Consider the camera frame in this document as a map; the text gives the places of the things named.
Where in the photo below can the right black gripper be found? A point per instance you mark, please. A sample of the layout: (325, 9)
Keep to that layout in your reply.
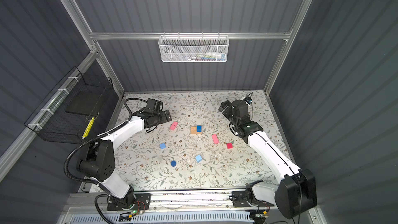
(224, 106)

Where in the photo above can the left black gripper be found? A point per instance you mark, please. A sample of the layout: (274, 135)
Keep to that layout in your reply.
(164, 118)

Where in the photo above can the natural wood plank block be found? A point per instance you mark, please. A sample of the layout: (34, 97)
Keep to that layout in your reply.
(193, 128)

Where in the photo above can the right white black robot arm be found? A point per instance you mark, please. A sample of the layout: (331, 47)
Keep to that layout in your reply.
(296, 190)

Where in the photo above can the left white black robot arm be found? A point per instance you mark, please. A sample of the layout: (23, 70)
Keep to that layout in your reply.
(99, 164)

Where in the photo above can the light pink rectangular block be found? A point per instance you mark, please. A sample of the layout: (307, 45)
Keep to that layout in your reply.
(173, 125)

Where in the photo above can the light blue square block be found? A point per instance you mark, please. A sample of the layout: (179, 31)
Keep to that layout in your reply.
(198, 158)

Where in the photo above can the floral patterned table mat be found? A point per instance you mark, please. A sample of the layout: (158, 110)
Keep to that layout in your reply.
(145, 166)

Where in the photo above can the markers in white basket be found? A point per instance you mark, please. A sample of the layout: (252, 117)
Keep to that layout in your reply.
(209, 56)

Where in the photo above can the yellow marker in basket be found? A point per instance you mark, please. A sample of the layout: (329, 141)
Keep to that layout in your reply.
(88, 128)

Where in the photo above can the black pad in basket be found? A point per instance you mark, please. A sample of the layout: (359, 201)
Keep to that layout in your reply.
(86, 104)

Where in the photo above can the white wire mesh basket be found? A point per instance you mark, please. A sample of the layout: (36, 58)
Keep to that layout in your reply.
(174, 50)

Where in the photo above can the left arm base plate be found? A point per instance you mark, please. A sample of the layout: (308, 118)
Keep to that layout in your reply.
(131, 202)

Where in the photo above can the black wire basket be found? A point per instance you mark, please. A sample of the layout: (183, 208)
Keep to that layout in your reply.
(52, 123)

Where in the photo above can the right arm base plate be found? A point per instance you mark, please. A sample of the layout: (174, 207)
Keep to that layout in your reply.
(241, 199)

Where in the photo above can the white ventilated cable duct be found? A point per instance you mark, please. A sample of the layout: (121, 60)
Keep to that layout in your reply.
(217, 217)

